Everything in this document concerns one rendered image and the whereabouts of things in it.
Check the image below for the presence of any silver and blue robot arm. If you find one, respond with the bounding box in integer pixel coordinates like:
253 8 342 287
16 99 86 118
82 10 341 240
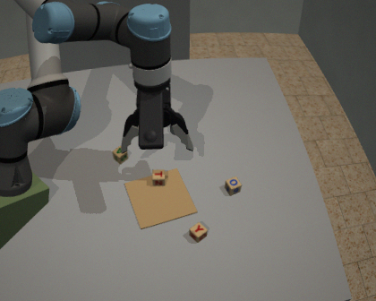
0 0 172 197

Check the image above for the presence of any tan flat mat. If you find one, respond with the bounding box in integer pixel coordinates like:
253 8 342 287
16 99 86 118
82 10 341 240
124 168 197 229

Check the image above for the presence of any wooden letter block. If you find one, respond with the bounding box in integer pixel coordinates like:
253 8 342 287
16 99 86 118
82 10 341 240
112 146 128 164
152 169 166 186
189 222 208 243
225 176 242 195

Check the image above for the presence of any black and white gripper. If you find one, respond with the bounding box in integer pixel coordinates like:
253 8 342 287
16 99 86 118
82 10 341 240
121 78 193 153

